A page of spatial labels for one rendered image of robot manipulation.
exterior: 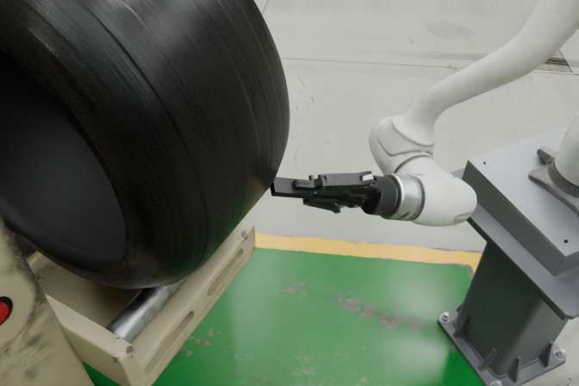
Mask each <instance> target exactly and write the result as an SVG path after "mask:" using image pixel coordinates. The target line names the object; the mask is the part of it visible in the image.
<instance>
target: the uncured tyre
mask: <svg viewBox="0 0 579 386"><path fill-rule="evenodd" d="M289 132H290V100H289V93H288V87H287V83H286V78H285V75H284V71H283V65H282V62H281V59H280V56H279V53H278V50H277V47H276V44H275V42H274V40H273V38H272V35H271V32H270V30H269V28H268V26H267V24H266V22H265V19H264V17H263V16H262V14H261V12H260V10H259V8H258V6H257V4H256V3H255V1H254V0H0V213H1V215H2V217H3V220H4V223H5V224H6V226H7V228H9V229H10V230H11V231H12V232H13V233H15V234H16V235H17V236H18V237H20V238H21V239H22V240H24V241H25V242H26V243H27V244H29V245H30V246H32V247H33V248H34V249H35V250H36V251H38V252H39V253H41V254H42V255H44V256H45V257H47V258H49V259H50V260H52V261H53V262H54V263H56V264H57V265H59V266H61V267H63V268H65V269H66V270H68V271H70V272H72V273H74V274H76V275H78V276H80V277H82V278H84V279H87V280H89V281H92V282H93V283H98V284H101V285H104V286H108V287H111V288H117V289H138V288H152V287H163V286H167V285H171V284H174V283H177V282H179V281H180V280H182V279H183V278H185V277H187V276H188V275H189V274H191V273H192V272H194V271H196V270H198V269H199V268H200V267H202V266H203V265H204V264H205V263H206V262H207V261H208V260H209V258H210V257H211V256H212V255H213V254H214V253H215V251H216V250H217V249H218V248H219V247H220V245H221V244H222V243H223V242H224V240H225V239H226V238H227V237H228V236H229V234H230V233H231V232H232V231H233V230H234V229H235V228H236V227H237V226H238V225H239V224H240V222H241V221H242V220H243V219H244V217H245V216H246V215H247V214H248V213H249V211H250V210H251V209H252V208H253V207H254V205H255V204H256V203H257V202H258V201H259V199H260V198H261V197H262V196H263V195H264V193H265V192H266V191H267V190H268V189H269V188H270V186H271V184H272V183H273V181H274V179H275V177H276V175H277V172H278V169H279V167H280V165H281V162H282V160H283V156H284V153H285V150H286V146H287V143H288V138H289Z"/></svg>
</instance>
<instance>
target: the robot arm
mask: <svg viewBox="0 0 579 386"><path fill-rule="evenodd" d="M578 29H579V0H538V1H537V2H536V5H535V7H534V9H533V11H532V13H531V15H530V17H529V19H528V20H527V22H526V24H525V26H524V27H523V28H522V29H521V31H519V33H518V34H517V35H516V36H515V37H514V38H513V39H512V40H510V41H509V42H508V43H507V44H506V45H505V46H503V47H501V48H500V49H498V50H497V51H495V52H493V53H491V54H490V55H488V56H486V57H484V58H482V59H480V60H478V61H477V62H475V63H473V64H472V65H469V66H467V67H465V68H464V69H463V70H461V71H459V72H456V73H454V74H453V75H451V76H450V77H448V78H446V79H444V80H442V81H440V82H438V83H437V84H435V85H434V86H433V87H431V88H430V89H428V90H427V91H426V92H425V93H423V94H422V95H421V96H420V97H419V98H418V100H417V101H416V102H415V103H414V104H413V106H412V107H411V108H410V109H409V110H408V112H406V113H405V114H403V115H396V116H385V117H383V118H380V119H379V120H377V121H376V122H375V123H374V124H373V125H372V127H371V129H370V132H369V145H370V151H371V153H372V156H373V158H374V160H375V161H376V163H377V165H378V167H379V169H380V170H381V172H382V174H383V176H378V175H372V172H371V171H363V172H355V173H327V174H319V175H318V176H317V177H318V178H314V175H310V176H308V179H309V180H305V179H296V178H287V177H275V179H274V181H273V183H272V184H271V186H270V188H271V195H272V196H280V197H292V198H302V202H303V205H307V206H310V207H315V208H318V209H325V210H330V211H333V212H334V213H335V214H339V213H340V212H341V211H340V210H341V209H342V208H344V207H348V208H350V209H353V208H360V209H362V210H363V211H364V212H365V213H366V214H367V215H380V216H381V217H382V218H384V219H386V220H396V221H411V222H413V223H415V224H418V225H423V226H430V227H443V226H451V225H456V224H459V223H462V222H465V221H466V220H467V219H468V218H469V217H470V216H471V215H472V213H473V212H474V210H475V208H476V193H475V191H474V190H473V189H472V188H471V187H470V186H469V185H468V184H467V183H466V182H464V181H463V180H461V179H459V178H457V177H453V176H452V174H451V173H450V172H448V171H446V170H445V169H443V168H442V167H441V166H440V165H438V164H437V163H436V162H435V161H434V159H433V155H434V144H435V141H436V139H437V137H436V134H435V133H434V131H433V128H434V124H435V122H436V121H437V119H438V118H439V116H440V115H441V114H442V113H443V112H444V111H445V110H446V109H449V108H450V107H451V106H454V105H456V104H458V103H461V102H464V101H466V100H469V99H471V98H473V97H477V96H479V95H481V94H483V93H485V92H488V91H490V90H493V89H496V88H498V87H501V86H503V85H505V84H508V83H511V82H513V81H514V80H516V79H518V78H521V77H523V76H525V75H526V74H528V73H529V72H531V71H533V70H535V69H536V68H537V67H539V66H540V65H542V64H543V63H544V62H546V60H548V59H549V58H550V57H551V56H552V55H553V54H554V53H555V52H556V51H557V50H559V49H560V48H561V47H562V46H563V45H564V44H565V43H566V41H567V40H568V39H569V38H570V37H571V36H572V35H573V34H574V33H575V32H576V31H577V30H578ZM537 155H538V156H539V157H540V158H541V159H542V160H543V161H544V162H545V163H546V165H545V166H543V167H541V168H538V169H533V170H531V171H530V172H529V174H528V178H529V179H530V180H532V181H533V182H535V183H537V184H539V185H541V186H542V187H544V188H545V189H546V190H548V191H549V192H550V193H552V195H554V196H555V197H556V198H557V199H559V200H560V201H561V202H563V203H564V204H565V205H567V206H568V207H569V208H571V209H572V210H573V211H574V212H575V213H576V214H577V216H578V217H579V112H578V114H577V115H576V117H575V118H574V120H573V121H572V123H571V124H570V126H569V128H568V129H567V131H566V133H565V135H564V137H563V140H562V142H561V144H560V147H559V149H558V152H557V151H555V150H553V149H551V148H549V147H548V146H541V147H540V148H539V149H538V151H537Z"/></svg>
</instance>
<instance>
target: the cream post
mask: <svg viewBox="0 0 579 386"><path fill-rule="evenodd" d="M0 302H3V303H5V304H6V305H8V307H9V312H8V315H7V317H6V318H5V320H4V321H3V322H2V323H0V386H95V385H94V383H93V382H92V381H91V379H90V376H89V374H88V372H87V371H86V369H85V368H84V365H83V363H82V362H81V360H80V358H79V357H78V356H77V354H76V353H75V351H74V349H73V348H72V345H71V344H70V342H69V340H68V338H67V337H66V335H65V332H64V330H63V328H62V327H61V325H60V322H59V319H58V317H57V315H56V314H55V312H54V311H53V308H52V306H51V304H50V302H49V301H48V300H47V297H46V295H45V293H44V292H43V290H42V288H41V286H40V284H39V282H38V281H37V279H36V277H35V275H34V273H33V272H32V270H31V268H30V266H29V264H28V262H27V260H26V259H25V257H24V255H23V253H22V251H21V249H20V247H19V246H18V244H17V242H16V240H15V238H14V236H13V235H12V233H11V232H10V231H9V229H8V228H7V226H6V224H5V223H4V220H3V217H2V215H1V213H0Z"/></svg>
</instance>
